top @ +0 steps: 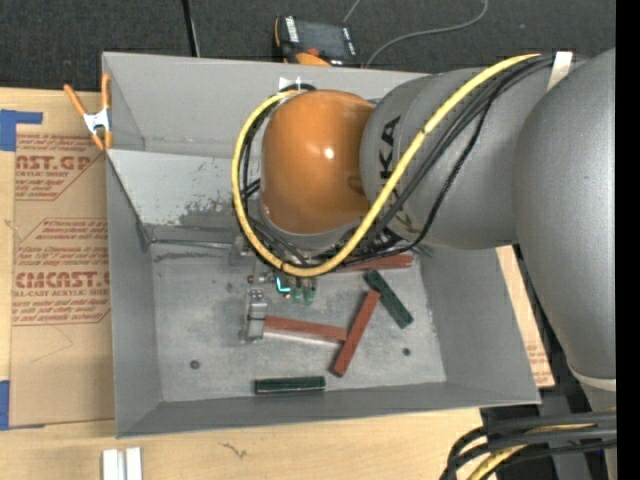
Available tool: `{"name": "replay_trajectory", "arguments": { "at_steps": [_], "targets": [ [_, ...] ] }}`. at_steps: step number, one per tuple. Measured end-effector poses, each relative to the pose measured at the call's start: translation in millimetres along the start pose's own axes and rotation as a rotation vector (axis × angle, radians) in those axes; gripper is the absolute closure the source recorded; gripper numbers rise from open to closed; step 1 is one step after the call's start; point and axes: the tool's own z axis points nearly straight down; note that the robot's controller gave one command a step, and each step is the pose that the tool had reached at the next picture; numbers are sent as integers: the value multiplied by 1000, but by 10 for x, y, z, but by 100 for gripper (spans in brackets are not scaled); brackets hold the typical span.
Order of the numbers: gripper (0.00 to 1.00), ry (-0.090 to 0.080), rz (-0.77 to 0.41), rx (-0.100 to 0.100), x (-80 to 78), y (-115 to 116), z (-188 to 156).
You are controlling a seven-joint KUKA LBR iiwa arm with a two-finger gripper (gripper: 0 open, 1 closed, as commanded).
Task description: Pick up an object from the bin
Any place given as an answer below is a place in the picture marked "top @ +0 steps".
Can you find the brown cardboard board red print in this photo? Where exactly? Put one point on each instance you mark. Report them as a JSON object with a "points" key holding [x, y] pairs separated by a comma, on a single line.
{"points": [[55, 248]]}

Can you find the red-brown flat block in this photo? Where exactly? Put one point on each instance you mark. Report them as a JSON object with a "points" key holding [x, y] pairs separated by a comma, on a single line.
{"points": [[390, 262], [305, 327], [357, 330]]}

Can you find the grey metal bin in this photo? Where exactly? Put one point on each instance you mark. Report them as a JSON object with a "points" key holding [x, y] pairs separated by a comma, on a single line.
{"points": [[200, 318]]}

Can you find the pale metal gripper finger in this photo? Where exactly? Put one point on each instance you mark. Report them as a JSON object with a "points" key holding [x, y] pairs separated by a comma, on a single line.
{"points": [[257, 318], [239, 254]]}

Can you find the dark green flat block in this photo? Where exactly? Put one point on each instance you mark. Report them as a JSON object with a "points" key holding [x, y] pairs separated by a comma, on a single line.
{"points": [[390, 300], [290, 385]]}

